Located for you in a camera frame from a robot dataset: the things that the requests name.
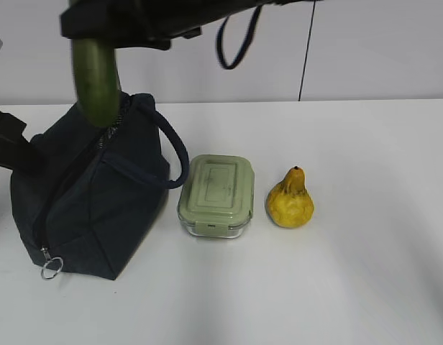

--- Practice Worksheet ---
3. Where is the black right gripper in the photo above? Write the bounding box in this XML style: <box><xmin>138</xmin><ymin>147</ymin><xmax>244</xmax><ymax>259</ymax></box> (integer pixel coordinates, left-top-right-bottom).
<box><xmin>59</xmin><ymin>0</ymin><xmax>316</xmax><ymax>51</ymax></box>

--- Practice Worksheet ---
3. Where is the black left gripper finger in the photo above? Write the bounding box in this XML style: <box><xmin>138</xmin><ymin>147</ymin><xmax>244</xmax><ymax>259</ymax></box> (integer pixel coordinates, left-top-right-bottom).
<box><xmin>0</xmin><ymin>110</ymin><xmax>47</xmax><ymax>176</ymax></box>

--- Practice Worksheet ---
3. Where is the green cucumber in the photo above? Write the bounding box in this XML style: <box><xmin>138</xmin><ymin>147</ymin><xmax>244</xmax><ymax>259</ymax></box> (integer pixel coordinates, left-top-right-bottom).
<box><xmin>71</xmin><ymin>39</ymin><xmax>119</xmax><ymax>128</ymax></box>

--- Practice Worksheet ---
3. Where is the navy blue lunch bag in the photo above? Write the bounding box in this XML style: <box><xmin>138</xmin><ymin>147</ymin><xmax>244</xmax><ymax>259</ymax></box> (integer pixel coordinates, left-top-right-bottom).
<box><xmin>10</xmin><ymin>93</ymin><xmax>190</xmax><ymax>280</ymax></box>

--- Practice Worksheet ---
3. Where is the silver zipper pull ring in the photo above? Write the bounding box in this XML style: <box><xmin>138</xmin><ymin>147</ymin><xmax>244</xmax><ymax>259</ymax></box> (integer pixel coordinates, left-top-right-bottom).
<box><xmin>40</xmin><ymin>245</ymin><xmax>65</xmax><ymax>280</ymax></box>

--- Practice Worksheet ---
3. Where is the green lid glass container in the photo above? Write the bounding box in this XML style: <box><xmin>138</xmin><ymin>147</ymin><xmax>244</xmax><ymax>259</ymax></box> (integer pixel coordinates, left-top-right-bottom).
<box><xmin>177</xmin><ymin>155</ymin><xmax>255</xmax><ymax>239</ymax></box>

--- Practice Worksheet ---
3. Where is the yellow toy pear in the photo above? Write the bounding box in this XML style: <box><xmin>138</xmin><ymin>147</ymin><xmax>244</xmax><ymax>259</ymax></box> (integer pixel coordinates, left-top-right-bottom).
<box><xmin>265</xmin><ymin>166</ymin><xmax>314</xmax><ymax>229</ymax></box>

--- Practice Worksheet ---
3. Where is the dark blue cable loop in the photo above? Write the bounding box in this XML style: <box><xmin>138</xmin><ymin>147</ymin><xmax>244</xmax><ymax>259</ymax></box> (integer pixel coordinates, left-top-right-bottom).
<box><xmin>216</xmin><ymin>5</ymin><xmax>262</xmax><ymax>70</ymax></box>

